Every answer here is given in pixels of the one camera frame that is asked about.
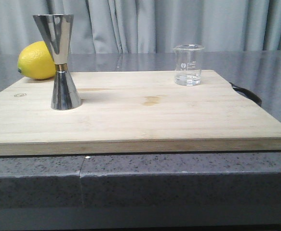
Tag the clear glass beaker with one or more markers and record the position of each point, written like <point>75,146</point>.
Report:
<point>188,68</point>

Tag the grey curtain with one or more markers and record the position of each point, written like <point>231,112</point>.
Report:
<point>148,26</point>

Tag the steel double jigger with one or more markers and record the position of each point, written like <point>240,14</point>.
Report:
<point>56,30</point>

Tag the yellow lemon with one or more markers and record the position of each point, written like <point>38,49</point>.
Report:
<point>35,62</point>

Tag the wooden cutting board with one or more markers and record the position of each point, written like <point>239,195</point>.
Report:
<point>134,112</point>

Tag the black board handle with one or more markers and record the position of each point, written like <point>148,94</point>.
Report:
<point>247,93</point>

